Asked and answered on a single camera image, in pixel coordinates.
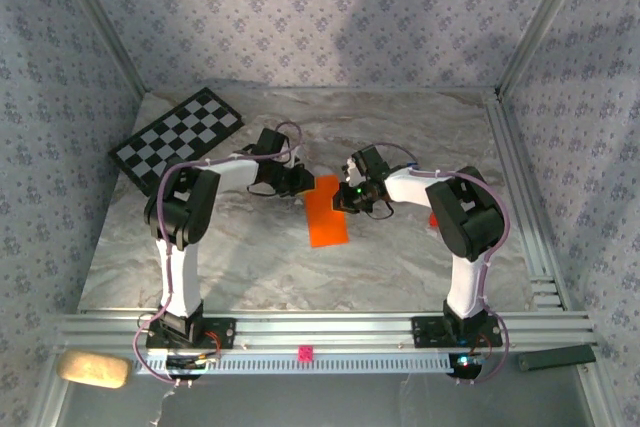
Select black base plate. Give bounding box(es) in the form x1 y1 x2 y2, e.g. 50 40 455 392
410 315 504 349
145 316 237 351

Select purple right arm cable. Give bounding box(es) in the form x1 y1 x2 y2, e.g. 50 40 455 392
372 141 512 388

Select aluminium side rail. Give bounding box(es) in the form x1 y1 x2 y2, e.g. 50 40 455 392
482 89 571 311

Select flat black bar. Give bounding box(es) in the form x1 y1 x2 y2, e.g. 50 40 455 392
516 344 598 373

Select thin black right gripper cable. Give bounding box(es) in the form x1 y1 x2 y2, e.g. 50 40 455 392
368 198 397 222

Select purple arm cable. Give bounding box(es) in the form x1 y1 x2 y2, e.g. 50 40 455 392
132 121 304 388
372 141 512 388

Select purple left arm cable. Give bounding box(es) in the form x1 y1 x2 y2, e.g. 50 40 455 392
132 121 304 388

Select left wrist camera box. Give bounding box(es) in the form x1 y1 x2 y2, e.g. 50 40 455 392
255 128 304 168

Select orange paper sheet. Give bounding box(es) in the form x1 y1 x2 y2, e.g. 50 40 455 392
303 173 350 249

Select long aluminium base rail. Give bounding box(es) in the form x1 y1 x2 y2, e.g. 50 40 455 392
49 310 599 354

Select white slotted cable duct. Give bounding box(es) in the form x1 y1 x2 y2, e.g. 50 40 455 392
132 352 464 376

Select short aluminium frame rail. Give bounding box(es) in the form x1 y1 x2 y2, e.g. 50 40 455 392
27 364 69 427
574 362 626 427

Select black white checkerboard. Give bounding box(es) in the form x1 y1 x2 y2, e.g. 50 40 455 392
108 87 246 198

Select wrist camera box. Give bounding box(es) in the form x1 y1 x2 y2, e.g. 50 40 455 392
255 128 304 168
343 144 392 186

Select black left controller board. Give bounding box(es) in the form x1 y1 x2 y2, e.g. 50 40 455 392
165 354 207 379

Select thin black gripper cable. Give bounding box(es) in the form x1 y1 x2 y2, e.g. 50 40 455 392
368 198 397 222
246 182 282 199

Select aluminium frame post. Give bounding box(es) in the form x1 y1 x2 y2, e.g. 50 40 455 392
497 0 596 98
49 0 146 98

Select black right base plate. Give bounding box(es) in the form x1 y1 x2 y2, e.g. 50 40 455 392
410 315 504 349

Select black right controller board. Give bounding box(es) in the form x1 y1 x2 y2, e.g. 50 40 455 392
447 352 485 379

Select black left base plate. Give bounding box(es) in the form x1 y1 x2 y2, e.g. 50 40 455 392
145 316 237 351

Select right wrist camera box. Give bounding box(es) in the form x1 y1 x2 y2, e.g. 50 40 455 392
343 144 392 186

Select black controller board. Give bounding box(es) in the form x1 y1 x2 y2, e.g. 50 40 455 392
165 354 207 379
447 352 485 379

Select thin black left gripper cable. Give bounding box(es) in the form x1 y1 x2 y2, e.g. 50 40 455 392
246 182 282 199

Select beige sponge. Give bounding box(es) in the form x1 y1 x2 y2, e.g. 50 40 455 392
56 349 133 390

